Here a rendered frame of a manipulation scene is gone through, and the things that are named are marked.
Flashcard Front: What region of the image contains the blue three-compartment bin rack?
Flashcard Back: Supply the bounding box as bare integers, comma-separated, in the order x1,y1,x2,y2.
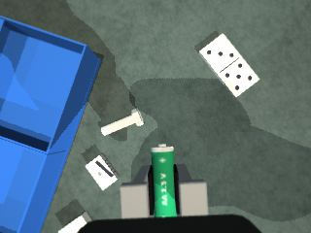
0,16,101,233

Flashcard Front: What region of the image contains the white domino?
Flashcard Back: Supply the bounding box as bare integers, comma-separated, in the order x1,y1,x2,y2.
199,34,259,98

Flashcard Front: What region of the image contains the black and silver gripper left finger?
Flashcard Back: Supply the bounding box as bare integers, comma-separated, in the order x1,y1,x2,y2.
120,165,155,218

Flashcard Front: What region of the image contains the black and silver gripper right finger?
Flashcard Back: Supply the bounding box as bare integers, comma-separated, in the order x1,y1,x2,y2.
173,164,208,216

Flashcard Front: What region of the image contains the green aa battery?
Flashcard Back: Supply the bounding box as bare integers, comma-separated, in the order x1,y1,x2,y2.
151,144,177,217

